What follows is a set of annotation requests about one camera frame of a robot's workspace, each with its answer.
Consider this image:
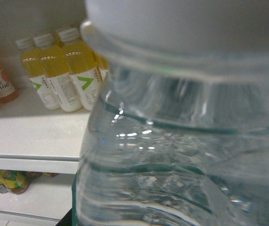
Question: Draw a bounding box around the yellow vitamin drink bottle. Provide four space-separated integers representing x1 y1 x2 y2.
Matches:
15 37 60 110

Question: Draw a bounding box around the yellow lemon tea bottle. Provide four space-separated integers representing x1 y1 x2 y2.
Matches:
0 169 30 195

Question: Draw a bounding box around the green-label water bottle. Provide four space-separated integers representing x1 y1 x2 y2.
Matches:
75 0 269 226

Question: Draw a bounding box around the white upper shelf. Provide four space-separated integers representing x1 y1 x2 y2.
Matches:
0 88 90 174

